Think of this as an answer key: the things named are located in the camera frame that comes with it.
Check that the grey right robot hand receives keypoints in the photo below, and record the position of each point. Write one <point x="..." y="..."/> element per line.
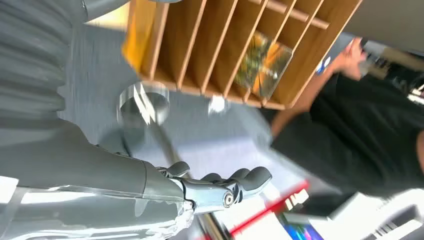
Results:
<point x="82" y="172"/>

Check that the person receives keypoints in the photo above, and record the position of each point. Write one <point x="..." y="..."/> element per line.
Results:
<point x="348" y="139"/>

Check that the wooden slotted card rack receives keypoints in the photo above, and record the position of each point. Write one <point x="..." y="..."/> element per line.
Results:
<point x="205" y="43"/>

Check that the plain orange card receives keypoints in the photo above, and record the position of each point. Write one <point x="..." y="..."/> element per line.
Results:
<point x="137" y="36"/>

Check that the dark panel with blue icons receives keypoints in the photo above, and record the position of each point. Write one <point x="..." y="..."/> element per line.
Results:
<point x="328" y="49"/>

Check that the grey desk mat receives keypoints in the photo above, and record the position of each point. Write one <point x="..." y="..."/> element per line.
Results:
<point x="99" y="82"/>

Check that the clear acrylic round stand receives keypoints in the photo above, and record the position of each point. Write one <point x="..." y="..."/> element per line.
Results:
<point x="144" y="102"/>

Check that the small white object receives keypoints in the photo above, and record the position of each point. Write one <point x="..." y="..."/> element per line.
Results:
<point x="218" y="104"/>

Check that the red and white printed board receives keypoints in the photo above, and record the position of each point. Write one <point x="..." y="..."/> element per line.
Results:
<point x="265" y="212"/>

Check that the white device with blue screen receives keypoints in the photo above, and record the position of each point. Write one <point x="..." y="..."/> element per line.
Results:
<point x="303" y="232"/>

